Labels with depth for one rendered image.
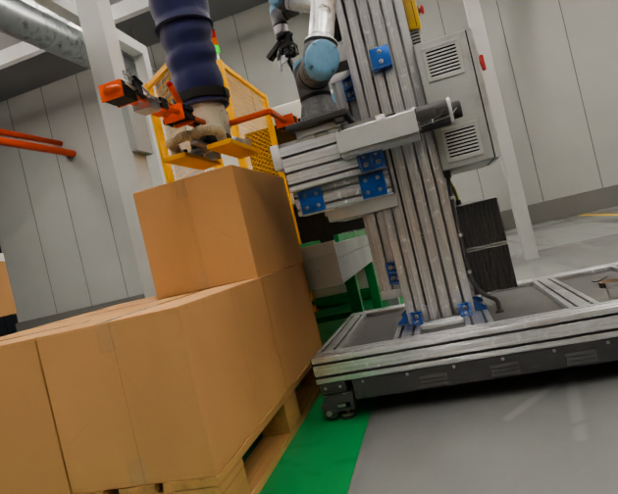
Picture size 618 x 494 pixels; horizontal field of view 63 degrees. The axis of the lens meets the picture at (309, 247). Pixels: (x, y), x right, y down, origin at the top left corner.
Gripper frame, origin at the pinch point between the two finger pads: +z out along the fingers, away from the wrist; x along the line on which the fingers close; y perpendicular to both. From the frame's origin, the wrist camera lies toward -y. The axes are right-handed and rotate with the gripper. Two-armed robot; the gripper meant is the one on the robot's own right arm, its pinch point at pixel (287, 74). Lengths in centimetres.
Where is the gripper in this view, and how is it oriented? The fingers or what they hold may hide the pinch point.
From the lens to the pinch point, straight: 274.0
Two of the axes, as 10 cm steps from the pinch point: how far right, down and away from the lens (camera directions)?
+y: 8.4, -2.0, -5.1
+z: 2.3, 9.7, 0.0
